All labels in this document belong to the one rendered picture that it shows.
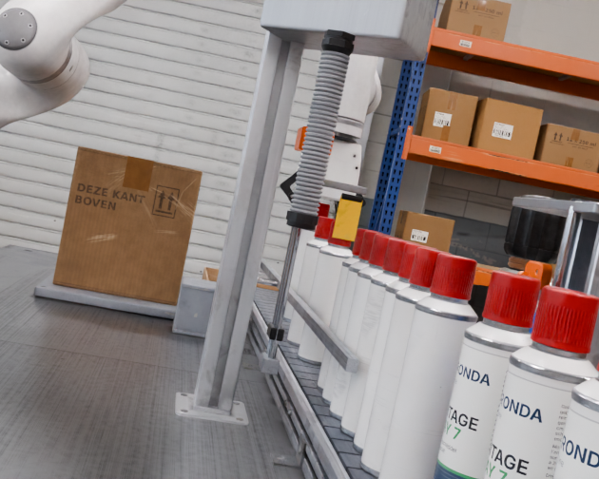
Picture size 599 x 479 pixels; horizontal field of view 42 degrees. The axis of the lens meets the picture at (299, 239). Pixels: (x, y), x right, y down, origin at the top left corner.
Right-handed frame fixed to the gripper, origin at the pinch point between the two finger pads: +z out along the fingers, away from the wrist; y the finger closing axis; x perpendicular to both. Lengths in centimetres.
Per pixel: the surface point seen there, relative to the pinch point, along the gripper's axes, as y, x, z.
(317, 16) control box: -13, -44, -24
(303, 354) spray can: -1.6, -21.1, 17.4
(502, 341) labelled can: -1, -81, 2
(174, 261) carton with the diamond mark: -21.6, 24.1, 13.0
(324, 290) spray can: -0.8, -21.8, 7.7
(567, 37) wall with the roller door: 218, 395, -155
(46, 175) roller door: -115, 424, 17
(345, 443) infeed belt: -3, -56, 18
